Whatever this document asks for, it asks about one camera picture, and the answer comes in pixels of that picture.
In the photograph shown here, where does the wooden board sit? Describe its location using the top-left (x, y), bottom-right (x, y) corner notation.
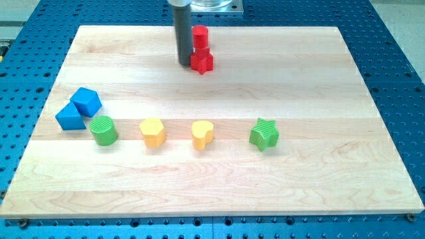
top-left (1, 25), bottom-right (424, 219)

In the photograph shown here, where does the yellow hexagon block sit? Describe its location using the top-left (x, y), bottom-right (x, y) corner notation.
top-left (139, 118), bottom-right (165, 147)

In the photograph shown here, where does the board clamp screw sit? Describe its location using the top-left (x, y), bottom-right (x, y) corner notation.
top-left (17, 218), bottom-right (29, 229)
top-left (405, 213), bottom-right (416, 222)

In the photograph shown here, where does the right board clamp screw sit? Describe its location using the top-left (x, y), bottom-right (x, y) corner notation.
top-left (405, 213), bottom-right (416, 222)

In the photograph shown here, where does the yellow heart block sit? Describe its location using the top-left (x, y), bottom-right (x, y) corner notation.
top-left (191, 120), bottom-right (214, 150)

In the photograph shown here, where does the red star block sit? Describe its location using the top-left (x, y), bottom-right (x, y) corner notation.
top-left (190, 48), bottom-right (214, 74)

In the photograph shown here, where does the red cylinder block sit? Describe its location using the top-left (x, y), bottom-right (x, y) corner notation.
top-left (192, 25), bottom-right (209, 48)

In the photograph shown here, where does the green cylinder block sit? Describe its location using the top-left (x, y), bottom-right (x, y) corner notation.
top-left (89, 116), bottom-right (118, 146)

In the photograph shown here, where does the blue triangle block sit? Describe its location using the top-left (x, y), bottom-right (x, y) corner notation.
top-left (55, 102), bottom-right (86, 130)

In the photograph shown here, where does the left board clamp screw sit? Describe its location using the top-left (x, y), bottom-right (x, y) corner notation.
top-left (17, 218), bottom-right (29, 229)

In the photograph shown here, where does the blue cube block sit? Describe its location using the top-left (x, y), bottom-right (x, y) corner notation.
top-left (70, 87), bottom-right (102, 118)

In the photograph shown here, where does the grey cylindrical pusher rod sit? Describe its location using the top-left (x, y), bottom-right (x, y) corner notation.
top-left (172, 5), bottom-right (193, 66)

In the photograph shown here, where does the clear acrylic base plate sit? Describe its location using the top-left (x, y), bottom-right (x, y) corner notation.
top-left (191, 0), bottom-right (244, 15)

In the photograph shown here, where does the green star block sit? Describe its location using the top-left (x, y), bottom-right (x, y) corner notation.
top-left (249, 118), bottom-right (280, 151)

